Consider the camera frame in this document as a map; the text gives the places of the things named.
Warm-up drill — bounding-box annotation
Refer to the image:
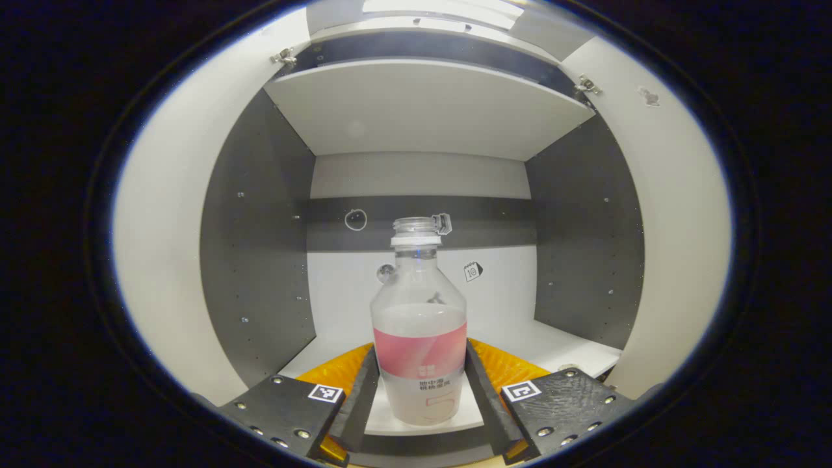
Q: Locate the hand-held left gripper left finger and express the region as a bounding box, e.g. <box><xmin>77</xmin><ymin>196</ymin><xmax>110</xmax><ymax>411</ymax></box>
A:
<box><xmin>218</xmin><ymin>343</ymin><xmax>381</xmax><ymax>467</ymax></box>

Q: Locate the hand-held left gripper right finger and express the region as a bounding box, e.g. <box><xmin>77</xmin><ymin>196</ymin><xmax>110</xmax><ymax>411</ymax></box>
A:
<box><xmin>464</xmin><ymin>337</ymin><xmax>638</xmax><ymax>465</ymax></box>

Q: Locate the clear bottle with pink label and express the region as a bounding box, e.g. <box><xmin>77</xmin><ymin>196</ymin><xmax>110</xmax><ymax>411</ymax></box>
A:
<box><xmin>370</xmin><ymin>216</ymin><xmax>469</xmax><ymax>428</ymax></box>

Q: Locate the grey cabinet door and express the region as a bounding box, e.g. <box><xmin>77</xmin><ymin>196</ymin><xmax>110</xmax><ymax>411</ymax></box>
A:
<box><xmin>558</xmin><ymin>36</ymin><xmax>733</xmax><ymax>401</ymax></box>
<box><xmin>112</xmin><ymin>6</ymin><xmax>314</xmax><ymax>408</ymax></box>

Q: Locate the grey cabinet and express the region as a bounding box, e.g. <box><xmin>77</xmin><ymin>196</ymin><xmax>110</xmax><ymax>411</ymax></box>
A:
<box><xmin>199</xmin><ymin>14</ymin><xmax>645</xmax><ymax>456</ymax></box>

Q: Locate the large ceiling light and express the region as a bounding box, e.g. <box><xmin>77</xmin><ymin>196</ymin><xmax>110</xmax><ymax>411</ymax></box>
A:
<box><xmin>361</xmin><ymin>0</ymin><xmax>525</xmax><ymax>31</ymax></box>

